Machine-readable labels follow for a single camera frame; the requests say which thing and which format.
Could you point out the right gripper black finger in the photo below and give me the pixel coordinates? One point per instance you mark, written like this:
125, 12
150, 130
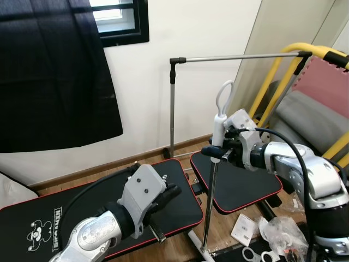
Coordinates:
212, 153

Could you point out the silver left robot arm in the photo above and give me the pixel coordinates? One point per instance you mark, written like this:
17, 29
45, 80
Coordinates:
92, 237

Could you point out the grey rolled mat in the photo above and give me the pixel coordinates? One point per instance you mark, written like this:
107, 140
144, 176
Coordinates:
311, 121

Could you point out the clear crumpled plastic bag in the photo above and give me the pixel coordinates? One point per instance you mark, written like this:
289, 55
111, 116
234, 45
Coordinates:
283, 237

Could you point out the grey metal clothes rack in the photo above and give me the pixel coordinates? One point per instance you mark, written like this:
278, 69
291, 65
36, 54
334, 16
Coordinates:
240, 56

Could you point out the pink foam puzzle mat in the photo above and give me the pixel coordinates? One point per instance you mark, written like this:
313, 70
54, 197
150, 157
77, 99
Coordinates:
327, 82

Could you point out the black framed window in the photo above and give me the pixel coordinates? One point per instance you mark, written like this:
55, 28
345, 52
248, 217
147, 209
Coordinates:
139, 22

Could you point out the black curtain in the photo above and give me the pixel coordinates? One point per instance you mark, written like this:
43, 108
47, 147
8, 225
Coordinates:
49, 76

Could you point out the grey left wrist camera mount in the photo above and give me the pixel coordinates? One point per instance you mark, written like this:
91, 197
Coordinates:
143, 188

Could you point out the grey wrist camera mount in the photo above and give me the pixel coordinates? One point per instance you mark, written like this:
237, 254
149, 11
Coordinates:
143, 188
246, 136

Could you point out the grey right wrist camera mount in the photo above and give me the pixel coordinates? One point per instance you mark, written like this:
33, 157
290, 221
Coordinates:
246, 136

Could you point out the weight bench metal frame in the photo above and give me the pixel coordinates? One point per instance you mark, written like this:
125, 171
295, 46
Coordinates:
197, 240

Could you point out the yellow tubular metal frame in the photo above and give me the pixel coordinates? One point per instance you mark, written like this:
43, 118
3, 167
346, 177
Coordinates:
306, 48

